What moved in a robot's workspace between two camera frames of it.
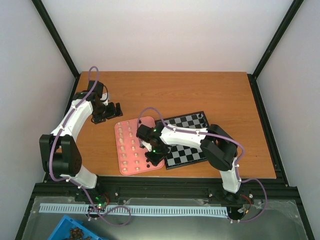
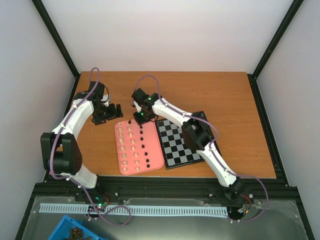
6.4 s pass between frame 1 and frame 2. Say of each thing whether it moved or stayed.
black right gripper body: moved
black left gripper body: stayed
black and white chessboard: stayed
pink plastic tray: stayed
